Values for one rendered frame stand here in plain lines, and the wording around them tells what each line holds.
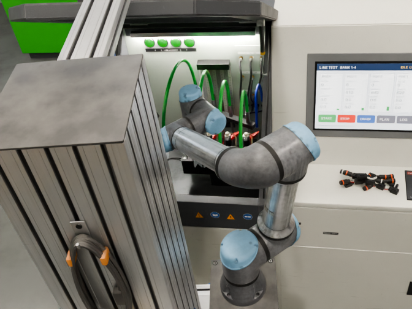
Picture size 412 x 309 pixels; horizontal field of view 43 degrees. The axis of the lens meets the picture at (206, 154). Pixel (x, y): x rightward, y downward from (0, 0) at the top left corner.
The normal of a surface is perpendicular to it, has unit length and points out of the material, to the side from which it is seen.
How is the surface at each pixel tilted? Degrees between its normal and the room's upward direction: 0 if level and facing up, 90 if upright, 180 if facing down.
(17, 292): 0
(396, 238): 90
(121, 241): 90
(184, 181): 0
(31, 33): 90
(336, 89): 76
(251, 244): 8
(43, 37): 90
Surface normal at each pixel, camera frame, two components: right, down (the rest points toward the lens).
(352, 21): -0.11, -0.73
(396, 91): -0.18, 0.49
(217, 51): -0.17, 0.69
